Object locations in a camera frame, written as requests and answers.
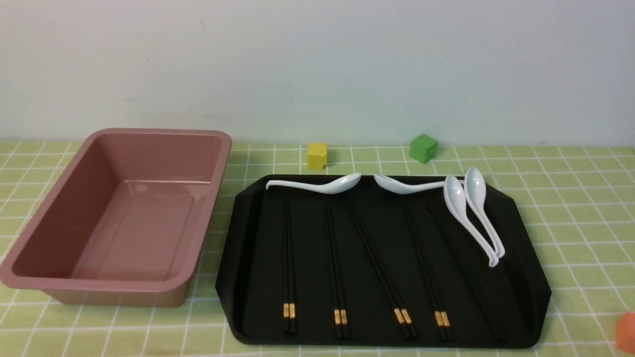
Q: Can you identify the black chopstick gold band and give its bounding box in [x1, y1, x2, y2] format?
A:
[402, 201, 448, 342]
[284, 198, 297, 335]
[323, 201, 343, 340]
[346, 202, 419, 341]
[328, 203, 351, 340]
[404, 201, 454, 342]
[283, 198, 291, 335]
[346, 201, 413, 341]

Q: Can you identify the white ceramic spoon far left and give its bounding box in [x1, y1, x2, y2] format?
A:
[265, 173, 362, 195]

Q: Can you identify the white ceramic spoon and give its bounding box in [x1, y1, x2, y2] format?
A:
[443, 176, 499, 268]
[373, 174, 445, 195]
[463, 167, 506, 258]
[265, 173, 362, 195]

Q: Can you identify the yellow foam cube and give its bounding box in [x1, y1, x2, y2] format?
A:
[307, 142, 327, 171]

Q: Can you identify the white ceramic spoon middle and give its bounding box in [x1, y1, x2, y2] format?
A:
[373, 174, 445, 195]

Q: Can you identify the black plastic tray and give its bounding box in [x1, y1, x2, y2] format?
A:
[216, 175, 552, 350]

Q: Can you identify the green foam cube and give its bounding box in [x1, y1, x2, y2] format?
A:
[409, 133, 439, 164]

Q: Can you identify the black chopstick plain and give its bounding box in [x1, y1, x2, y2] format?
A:
[431, 203, 508, 342]
[428, 203, 503, 343]

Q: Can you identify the white ceramic spoon inner right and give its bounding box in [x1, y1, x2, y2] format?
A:
[443, 176, 499, 268]

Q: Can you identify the white ceramic spoon outer right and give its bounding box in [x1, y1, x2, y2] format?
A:
[463, 167, 506, 258]

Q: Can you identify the pink rectangular plastic bin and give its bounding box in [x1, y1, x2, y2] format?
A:
[1, 128, 232, 307]

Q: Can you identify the orange foam cube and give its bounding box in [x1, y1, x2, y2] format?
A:
[615, 311, 635, 355]

